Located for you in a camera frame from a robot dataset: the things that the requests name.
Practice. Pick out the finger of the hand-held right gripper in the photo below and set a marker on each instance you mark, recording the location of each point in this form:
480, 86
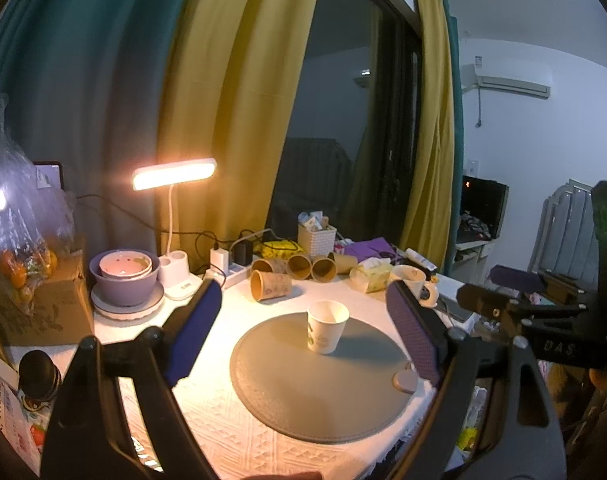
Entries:
521, 278
488, 305

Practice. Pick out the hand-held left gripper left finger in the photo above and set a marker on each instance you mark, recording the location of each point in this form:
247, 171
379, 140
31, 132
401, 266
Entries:
196, 330

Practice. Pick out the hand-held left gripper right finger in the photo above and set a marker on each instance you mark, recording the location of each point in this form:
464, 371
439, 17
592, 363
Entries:
414, 332

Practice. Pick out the white paper cup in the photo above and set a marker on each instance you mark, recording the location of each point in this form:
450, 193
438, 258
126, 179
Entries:
327, 330

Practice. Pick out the brown paper cup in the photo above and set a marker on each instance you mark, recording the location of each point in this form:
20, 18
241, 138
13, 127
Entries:
347, 261
271, 286
267, 265
323, 268

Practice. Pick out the grey flat device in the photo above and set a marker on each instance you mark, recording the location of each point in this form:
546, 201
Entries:
453, 307

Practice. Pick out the white mug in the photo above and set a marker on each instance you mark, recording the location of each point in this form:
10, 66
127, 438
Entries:
411, 280

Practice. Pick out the grey stacked chairs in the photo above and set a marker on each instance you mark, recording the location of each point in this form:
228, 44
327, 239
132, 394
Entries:
563, 230

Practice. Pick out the white power strip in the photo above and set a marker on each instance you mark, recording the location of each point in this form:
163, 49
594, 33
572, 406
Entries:
236, 272

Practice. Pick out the tissue pack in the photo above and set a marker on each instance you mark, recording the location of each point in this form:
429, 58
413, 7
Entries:
371, 276

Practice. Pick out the white tube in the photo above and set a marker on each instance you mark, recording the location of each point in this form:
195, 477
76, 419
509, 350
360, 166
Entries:
421, 259

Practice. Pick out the white charger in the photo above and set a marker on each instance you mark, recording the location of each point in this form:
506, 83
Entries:
218, 259

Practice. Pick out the purple bowl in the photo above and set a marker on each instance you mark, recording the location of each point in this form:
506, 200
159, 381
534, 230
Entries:
128, 290

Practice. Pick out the black open case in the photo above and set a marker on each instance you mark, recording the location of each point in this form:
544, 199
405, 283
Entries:
483, 205

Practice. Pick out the white plate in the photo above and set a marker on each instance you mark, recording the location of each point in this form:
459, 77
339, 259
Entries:
108, 309

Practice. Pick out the black charger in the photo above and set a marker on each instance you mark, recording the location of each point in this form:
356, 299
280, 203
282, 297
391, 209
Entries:
243, 251

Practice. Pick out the purple cloth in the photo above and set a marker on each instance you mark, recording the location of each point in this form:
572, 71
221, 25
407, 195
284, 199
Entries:
371, 249

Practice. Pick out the white textured tablecloth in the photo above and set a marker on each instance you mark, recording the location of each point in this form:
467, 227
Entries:
208, 425

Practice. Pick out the white bowl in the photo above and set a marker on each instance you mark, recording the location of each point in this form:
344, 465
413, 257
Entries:
123, 266

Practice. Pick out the grey round mat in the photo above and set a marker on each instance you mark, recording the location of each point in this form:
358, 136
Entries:
293, 390

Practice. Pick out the yellow packet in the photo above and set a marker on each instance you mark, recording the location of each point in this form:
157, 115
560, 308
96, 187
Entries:
281, 249

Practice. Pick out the row of brown paper cups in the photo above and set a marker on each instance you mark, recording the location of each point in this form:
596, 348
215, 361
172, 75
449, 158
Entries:
299, 266

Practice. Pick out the white woven basket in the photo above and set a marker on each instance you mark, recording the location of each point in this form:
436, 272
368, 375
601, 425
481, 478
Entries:
316, 242

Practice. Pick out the cardboard box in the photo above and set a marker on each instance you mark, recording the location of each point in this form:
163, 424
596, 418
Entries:
58, 310

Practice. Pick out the narrow teal curtain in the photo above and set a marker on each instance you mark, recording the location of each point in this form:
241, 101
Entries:
457, 135

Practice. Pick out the white desk lamp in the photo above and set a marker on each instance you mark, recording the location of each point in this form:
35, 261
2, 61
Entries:
176, 174

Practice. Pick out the black round object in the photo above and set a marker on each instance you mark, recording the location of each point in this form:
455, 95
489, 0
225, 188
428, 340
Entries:
37, 372

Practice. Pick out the narrow yellow curtain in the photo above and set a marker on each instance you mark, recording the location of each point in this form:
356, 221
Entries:
433, 135

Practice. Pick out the white air conditioner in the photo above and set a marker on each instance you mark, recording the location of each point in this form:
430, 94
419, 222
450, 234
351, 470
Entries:
513, 85

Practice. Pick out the plastic bag of oranges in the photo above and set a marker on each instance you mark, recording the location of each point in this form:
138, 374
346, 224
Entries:
18, 230

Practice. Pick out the colourful printed box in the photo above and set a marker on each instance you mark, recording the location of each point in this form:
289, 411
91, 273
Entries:
8, 425

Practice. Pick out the dark glass sliding door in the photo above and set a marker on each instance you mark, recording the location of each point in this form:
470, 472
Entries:
343, 110

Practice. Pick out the wide yellow curtain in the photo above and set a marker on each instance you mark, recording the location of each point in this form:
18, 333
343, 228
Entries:
233, 85

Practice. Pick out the wide teal curtain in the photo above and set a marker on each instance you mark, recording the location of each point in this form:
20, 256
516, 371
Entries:
83, 85

